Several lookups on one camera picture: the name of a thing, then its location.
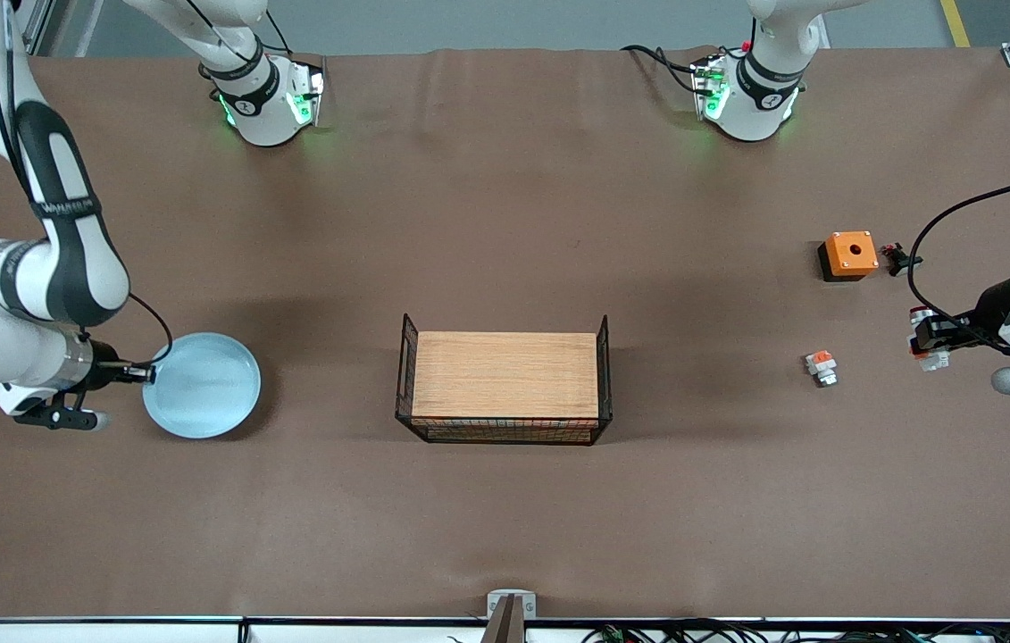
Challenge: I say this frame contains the long black left arm cable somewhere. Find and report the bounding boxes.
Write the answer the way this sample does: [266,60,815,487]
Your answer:
[906,174,1010,351]

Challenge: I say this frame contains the white table edge strip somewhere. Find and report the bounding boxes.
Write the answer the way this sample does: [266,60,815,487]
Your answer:
[0,616,1010,643]

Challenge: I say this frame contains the brown wedge post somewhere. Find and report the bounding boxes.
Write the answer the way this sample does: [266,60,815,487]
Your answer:
[480,597,528,643]

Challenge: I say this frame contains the black wire basket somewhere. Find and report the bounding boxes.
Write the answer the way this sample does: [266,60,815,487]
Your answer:
[395,313,614,447]

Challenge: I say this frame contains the small black red switch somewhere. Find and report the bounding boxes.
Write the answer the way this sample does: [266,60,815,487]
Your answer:
[881,241,923,278]

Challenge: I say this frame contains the black right base cable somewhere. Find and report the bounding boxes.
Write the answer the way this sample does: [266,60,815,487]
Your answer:
[263,9,293,56]

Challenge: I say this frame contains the white orange switch module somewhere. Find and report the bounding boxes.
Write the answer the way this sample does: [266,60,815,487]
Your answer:
[805,349,839,388]

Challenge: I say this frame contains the white red-capped push button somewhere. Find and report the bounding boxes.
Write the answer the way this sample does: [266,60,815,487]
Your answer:
[908,306,954,372]

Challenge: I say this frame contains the metal table edge bracket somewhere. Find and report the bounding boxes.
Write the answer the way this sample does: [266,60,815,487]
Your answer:
[486,589,538,621]

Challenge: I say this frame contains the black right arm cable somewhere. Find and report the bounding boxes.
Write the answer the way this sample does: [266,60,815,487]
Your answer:
[125,293,175,369]

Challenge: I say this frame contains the black base cable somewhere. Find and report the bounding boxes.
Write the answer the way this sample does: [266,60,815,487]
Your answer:
[263,9,293,56]
[621,45,704,95]

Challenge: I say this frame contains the wooden board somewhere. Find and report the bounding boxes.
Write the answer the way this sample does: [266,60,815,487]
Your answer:
[413,331,601,421]

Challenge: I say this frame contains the light blue plate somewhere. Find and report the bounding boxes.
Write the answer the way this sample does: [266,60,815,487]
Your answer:
[142,332,263,440]

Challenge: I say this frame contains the black left base cable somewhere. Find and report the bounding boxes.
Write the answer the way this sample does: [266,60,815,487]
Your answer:
[621,45,704,95]

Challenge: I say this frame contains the orange button enclosure box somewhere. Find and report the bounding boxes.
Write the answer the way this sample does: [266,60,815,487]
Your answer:
[817,230,880,283]

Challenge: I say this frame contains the black cable bundle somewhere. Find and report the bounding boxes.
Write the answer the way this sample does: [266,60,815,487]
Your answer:
[580,618,1010,643]

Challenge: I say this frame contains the brown table cover sheet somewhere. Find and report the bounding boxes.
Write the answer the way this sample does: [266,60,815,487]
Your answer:
[0,46,1010,622]

